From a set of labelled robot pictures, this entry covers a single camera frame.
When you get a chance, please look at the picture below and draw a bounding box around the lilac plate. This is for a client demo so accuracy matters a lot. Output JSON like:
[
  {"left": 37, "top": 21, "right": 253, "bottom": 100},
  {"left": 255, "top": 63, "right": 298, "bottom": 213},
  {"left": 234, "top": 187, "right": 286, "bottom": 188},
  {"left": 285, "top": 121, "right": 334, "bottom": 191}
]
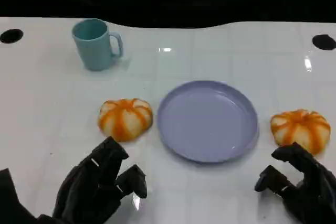
[{"left": 156, "top": 80, "right": 260, "bottom": 164}]

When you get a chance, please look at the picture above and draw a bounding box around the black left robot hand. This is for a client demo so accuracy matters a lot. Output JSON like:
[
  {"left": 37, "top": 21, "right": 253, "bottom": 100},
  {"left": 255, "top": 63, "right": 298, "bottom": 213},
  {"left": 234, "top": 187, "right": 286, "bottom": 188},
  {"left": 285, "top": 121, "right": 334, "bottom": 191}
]
[{"left": 52, "top": 136, "right": 148, "bottom": 224}]

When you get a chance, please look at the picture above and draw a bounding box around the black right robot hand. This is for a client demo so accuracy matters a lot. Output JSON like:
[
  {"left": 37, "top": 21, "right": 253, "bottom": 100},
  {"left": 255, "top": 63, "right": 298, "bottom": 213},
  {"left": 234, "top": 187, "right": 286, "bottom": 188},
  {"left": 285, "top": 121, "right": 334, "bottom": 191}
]
[{"left": 254, "top": 142, "right": 336, "bottom": 224}]

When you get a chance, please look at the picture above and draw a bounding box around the orange and white bread roll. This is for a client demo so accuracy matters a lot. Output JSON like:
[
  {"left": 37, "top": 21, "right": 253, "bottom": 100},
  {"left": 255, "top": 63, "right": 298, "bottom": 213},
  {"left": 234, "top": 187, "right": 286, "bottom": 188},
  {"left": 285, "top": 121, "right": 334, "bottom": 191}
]
[
  {"left": 98, "top": 98, "right": 154, "bottom": 143},
  {"left": 270, "top": 108, "right": 331, "bottom": 156}
]

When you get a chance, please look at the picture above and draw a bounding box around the pale green mug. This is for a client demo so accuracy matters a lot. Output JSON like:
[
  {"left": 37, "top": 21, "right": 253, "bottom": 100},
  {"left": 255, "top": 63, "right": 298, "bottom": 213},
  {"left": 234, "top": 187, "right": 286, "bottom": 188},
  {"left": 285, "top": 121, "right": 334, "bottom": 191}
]
[{"left": 71, "top": 18, "right": 124, "bottom": 72}]

